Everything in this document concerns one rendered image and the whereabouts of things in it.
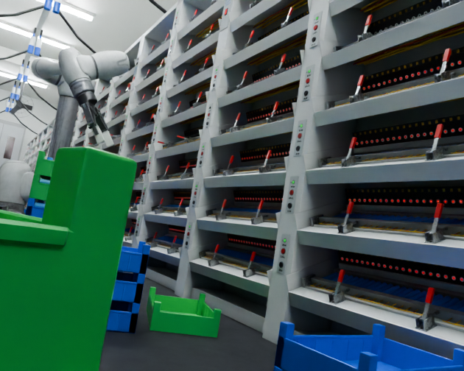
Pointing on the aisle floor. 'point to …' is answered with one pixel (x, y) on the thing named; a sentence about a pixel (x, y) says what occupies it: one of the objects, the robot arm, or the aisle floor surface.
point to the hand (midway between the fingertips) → (104, 139)
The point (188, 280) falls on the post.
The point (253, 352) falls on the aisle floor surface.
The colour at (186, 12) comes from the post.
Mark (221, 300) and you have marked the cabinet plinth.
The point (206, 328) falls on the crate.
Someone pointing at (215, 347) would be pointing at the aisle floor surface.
